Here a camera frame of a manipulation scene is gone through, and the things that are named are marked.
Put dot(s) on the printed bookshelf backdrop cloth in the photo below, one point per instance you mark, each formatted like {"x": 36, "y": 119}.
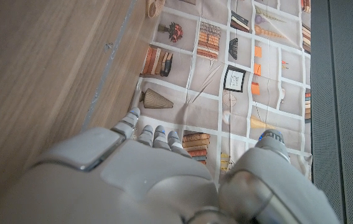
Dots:
{"x": 241, "y": 109}

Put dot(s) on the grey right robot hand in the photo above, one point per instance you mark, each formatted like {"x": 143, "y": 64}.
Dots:
{"x": 148, "y": 180}

